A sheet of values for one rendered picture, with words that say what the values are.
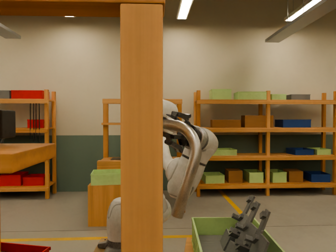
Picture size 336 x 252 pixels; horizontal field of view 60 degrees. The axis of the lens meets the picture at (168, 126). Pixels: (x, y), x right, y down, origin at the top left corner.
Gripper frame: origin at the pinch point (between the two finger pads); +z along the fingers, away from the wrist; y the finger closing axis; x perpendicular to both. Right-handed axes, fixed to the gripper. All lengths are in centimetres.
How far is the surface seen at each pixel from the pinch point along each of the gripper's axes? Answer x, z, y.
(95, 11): -8.9, 28.2, 19.0
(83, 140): -419, -418, -14
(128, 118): 3.8, 23.4, -3.1
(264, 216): 21, -83, -26
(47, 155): -21.2, 19.2, -15.8
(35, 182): -449, -348, -118
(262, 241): 23, -80, -37
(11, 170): -11.8, 35.0, -18.5
